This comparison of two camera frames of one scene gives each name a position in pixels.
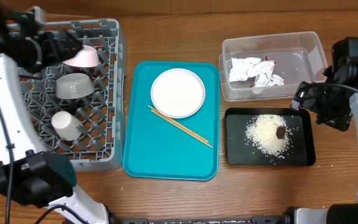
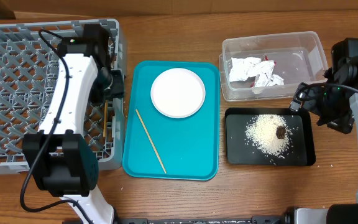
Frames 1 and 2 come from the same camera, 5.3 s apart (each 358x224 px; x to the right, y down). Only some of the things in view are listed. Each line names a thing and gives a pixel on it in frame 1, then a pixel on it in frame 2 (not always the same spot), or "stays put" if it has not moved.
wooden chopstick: (179, 124) -> (105, 108)
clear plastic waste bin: (269, 67) stays put
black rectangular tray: (272, 136) stays put
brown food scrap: (280, 132) stays put
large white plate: (178, 93) stays put
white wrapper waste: (260, 71) stays put
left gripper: (56, 55) -> (119, 89)
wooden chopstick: (181, 128) -> (150, 140)
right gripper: (317, 101) stays put
